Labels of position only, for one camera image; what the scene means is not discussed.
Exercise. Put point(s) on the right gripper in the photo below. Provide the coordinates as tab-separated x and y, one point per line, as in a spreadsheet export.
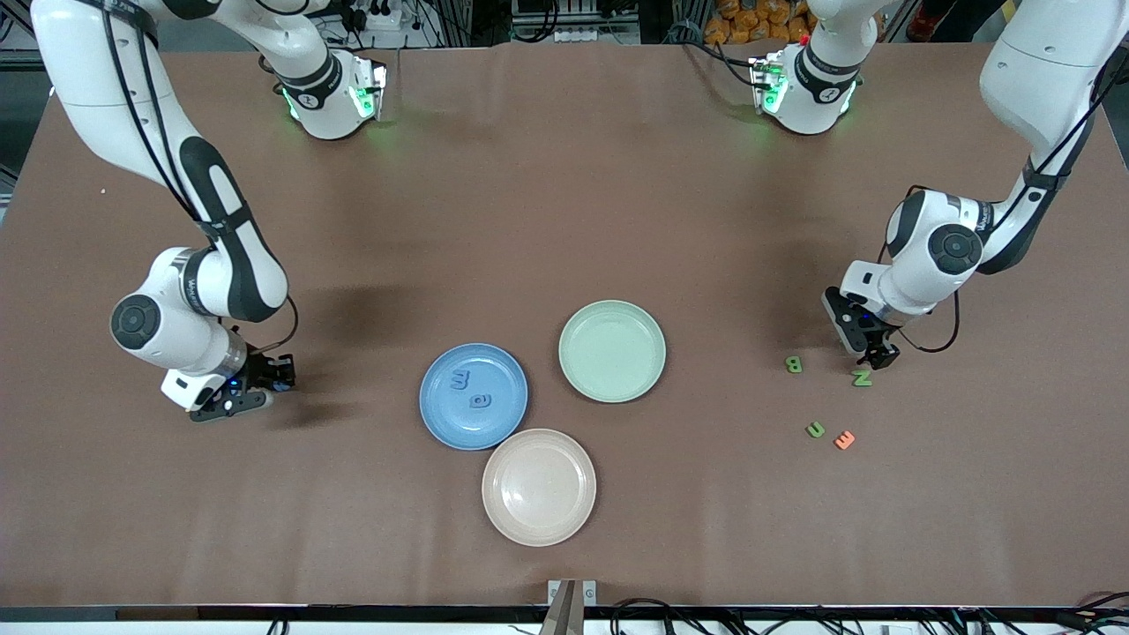
262	370

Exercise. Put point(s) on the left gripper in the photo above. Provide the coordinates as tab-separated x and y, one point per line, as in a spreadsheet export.
879	341

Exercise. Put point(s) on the green letter N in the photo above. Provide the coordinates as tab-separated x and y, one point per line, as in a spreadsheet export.
862	378

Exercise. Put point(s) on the blue letter E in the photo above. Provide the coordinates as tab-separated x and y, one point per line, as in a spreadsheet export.
459	379

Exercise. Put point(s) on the blue letter Q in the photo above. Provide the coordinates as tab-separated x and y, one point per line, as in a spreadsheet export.
479	399

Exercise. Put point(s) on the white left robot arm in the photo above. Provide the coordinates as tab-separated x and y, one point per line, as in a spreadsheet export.
1041	79

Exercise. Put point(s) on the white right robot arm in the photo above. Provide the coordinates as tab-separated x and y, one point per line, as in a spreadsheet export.
88	79

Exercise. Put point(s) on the green letter B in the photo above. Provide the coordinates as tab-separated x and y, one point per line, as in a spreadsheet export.
793	363

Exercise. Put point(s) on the orange letter E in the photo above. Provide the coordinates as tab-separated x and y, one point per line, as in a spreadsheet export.
844	439

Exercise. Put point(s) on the green letter U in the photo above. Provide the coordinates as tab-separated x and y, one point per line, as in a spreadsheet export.
815	429

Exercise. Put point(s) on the blue plate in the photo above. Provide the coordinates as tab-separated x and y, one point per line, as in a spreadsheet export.
474	428

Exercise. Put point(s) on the green plate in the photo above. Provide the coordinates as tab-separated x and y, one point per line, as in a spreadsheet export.
612	351

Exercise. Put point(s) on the beige plate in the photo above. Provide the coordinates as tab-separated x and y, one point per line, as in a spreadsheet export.
539	487

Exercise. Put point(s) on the stack of orange items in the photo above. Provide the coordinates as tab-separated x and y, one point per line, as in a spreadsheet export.
750	22

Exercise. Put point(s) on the white power strip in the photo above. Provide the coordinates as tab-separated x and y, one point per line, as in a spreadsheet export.
379	16

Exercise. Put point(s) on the metal table edge bracket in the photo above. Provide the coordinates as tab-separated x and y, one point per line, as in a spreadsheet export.
571	600

